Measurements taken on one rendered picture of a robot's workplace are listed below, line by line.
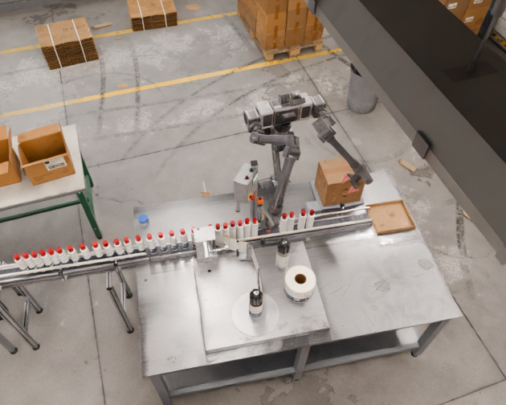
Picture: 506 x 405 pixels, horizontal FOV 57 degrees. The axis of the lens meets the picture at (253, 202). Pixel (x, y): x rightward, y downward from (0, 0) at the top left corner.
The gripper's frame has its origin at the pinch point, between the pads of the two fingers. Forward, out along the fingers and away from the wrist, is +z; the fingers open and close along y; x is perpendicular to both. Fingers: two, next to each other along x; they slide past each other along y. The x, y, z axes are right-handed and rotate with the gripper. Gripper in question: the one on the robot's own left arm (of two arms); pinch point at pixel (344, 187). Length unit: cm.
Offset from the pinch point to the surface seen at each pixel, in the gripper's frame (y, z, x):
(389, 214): 12, 2, 51
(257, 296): 59, 55, -69
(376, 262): 46, 21, 28
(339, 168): -22.0, 0.0, 9.1
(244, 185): -3, 25, -76
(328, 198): -9.9, 20.5, 10.0
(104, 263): -12, 133, -116
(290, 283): 50, 50, -39
